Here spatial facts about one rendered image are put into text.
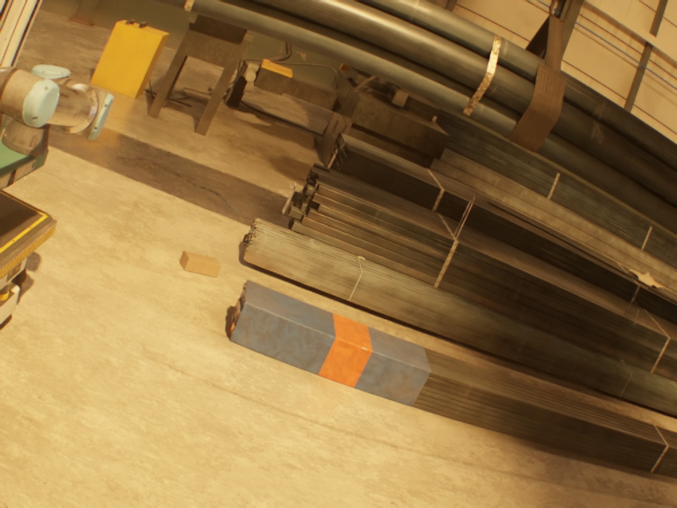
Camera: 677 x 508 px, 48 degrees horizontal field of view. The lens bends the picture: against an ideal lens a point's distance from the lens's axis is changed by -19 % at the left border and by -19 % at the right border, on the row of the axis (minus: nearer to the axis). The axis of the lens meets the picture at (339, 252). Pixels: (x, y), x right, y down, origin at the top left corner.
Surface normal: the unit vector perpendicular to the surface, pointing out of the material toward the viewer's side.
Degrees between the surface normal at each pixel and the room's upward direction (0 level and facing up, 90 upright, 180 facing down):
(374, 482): 0
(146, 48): 90
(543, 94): 60
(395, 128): 90
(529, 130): 120
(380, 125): 90
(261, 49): 90
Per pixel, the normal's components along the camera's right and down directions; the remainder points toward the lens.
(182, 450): 0.40, -0.88
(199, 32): 0.08, 0.31
